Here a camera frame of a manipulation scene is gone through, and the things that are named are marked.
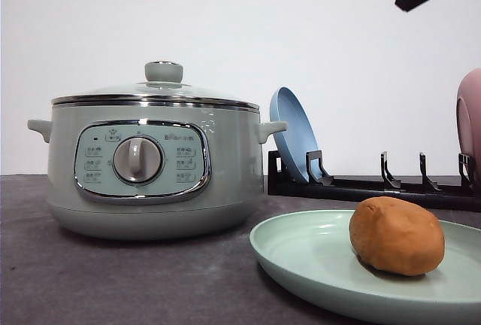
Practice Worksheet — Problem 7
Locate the brown potato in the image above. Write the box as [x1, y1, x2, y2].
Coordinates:
[349, 196, 446, 276]

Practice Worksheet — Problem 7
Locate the glass steamer lid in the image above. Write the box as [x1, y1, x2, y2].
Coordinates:
[51, 61, 260, 110]

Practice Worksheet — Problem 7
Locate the green plate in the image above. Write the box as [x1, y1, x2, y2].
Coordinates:
[250, 210, 481, 325]

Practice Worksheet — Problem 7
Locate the pink plate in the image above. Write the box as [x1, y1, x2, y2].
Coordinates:
[455, 68, 481, 187]

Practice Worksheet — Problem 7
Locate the blue plate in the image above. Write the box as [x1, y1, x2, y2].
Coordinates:
[269, 87, 320, 182]

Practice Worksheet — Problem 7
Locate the green electric steamer pot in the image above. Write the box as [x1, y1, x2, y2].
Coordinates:
[28, 100, 288, 241]

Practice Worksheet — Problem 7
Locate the black dish rack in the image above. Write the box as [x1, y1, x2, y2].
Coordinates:
[268, 150, 481, 212]

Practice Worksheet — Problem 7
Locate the grey table mat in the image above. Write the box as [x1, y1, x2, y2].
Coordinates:
[0, 174, 481, 325]

